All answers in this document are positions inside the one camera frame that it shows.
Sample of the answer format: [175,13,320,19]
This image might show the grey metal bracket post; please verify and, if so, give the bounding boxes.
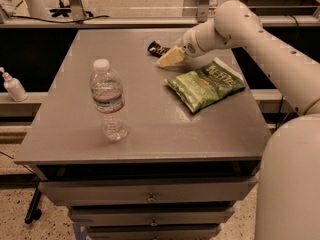
[197,0,210,23]

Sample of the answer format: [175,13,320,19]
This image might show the grey drawer cabinet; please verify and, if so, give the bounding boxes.
[16,29,270,240]

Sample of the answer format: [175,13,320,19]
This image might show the black cable on rail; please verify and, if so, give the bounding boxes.
[9,14,110,24]

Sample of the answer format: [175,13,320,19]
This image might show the green kettle chips bag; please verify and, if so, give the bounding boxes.
[165,58,245,113]

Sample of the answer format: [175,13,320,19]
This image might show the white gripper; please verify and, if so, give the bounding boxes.
[157,28,205,68]

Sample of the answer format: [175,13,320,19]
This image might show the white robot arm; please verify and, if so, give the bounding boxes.
[158,0,320,240]

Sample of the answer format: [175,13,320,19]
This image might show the black rxbar chocolate wrapper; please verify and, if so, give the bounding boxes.
[147,41,169,58]

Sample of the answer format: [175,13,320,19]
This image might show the clear plastic water bottle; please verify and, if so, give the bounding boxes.
[89,59,129,141]

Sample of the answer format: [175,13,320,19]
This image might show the grey metal frame post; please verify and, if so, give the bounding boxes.
[69,0,86,22]

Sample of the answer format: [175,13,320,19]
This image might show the white pump dispenser bottle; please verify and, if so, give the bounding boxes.
[0,67,28,102]

